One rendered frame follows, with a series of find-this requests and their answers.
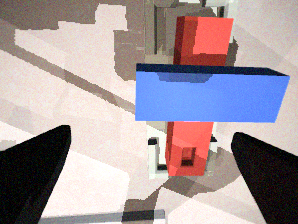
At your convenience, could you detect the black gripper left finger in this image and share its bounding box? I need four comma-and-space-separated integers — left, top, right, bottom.
0, 125, 72, 224

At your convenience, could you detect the blue bar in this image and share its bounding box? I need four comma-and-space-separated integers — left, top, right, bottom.
135, 63, 291, 123

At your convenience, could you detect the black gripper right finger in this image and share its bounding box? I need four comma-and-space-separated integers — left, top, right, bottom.
231, 132, 298, 224

